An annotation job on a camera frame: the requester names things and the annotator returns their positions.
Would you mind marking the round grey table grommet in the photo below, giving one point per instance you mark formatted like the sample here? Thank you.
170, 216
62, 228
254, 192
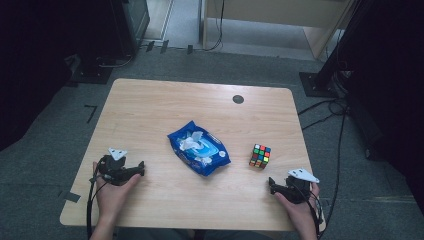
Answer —
238, 99

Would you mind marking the blue wet wipes packet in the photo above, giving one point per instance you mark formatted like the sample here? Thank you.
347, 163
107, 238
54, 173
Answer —
213, 160

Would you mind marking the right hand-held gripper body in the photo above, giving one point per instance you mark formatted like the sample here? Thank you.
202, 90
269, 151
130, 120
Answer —
298, 188

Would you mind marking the person's right hand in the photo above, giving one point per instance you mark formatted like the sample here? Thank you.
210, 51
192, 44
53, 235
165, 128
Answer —
300, 213

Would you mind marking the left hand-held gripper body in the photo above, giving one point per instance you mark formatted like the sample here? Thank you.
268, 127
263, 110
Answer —
115, 170

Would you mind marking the person's left hand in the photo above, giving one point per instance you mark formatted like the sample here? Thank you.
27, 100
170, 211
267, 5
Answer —
111, 196

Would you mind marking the dark curtain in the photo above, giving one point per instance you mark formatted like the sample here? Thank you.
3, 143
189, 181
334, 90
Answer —
40, 66
393, 100

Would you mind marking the black floor stand base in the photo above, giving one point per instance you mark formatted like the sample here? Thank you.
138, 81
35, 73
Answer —
91, 71

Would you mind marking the black metal stand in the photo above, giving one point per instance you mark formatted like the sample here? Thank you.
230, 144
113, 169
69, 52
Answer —
316, 85

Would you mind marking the black tape strip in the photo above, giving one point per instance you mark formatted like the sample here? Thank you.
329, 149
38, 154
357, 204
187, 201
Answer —
164, 46
150, 46
190, 49

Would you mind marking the grey tape piece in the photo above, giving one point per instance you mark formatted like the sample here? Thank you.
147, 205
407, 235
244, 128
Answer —
72, 196

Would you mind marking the light wooden furniture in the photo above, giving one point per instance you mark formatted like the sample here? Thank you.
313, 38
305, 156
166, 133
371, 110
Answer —
283, 11

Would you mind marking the black cabinet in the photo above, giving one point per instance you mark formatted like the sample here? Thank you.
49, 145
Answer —
131, 23

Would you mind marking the multicoloured puzzle cube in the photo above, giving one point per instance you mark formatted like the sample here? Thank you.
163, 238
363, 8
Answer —
260, 156

